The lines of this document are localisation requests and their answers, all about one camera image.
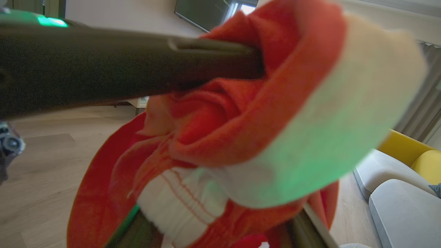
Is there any black wall television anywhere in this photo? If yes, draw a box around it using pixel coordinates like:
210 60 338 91
174 0 259 33

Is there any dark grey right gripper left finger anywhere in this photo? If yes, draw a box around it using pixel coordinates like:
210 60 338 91
103 205 164 248

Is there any white low cabinet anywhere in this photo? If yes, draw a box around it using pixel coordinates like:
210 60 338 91
126 96 149 115

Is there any yellow sofa backrest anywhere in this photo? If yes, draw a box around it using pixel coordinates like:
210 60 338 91
377 129 441 185

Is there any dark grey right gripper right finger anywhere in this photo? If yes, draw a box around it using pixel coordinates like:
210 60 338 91
286 203 340 248

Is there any grey curtain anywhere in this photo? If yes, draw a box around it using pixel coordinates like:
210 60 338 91
393 41 441 145

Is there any grey sofa seat cushion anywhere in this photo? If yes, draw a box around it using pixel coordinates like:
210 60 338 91
368 178 441 248
353 148 437 201

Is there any red shorts white striped waistband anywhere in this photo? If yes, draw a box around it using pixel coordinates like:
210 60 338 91
66 0 428 248

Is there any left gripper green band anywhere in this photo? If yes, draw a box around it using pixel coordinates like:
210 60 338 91
0 8 266 120

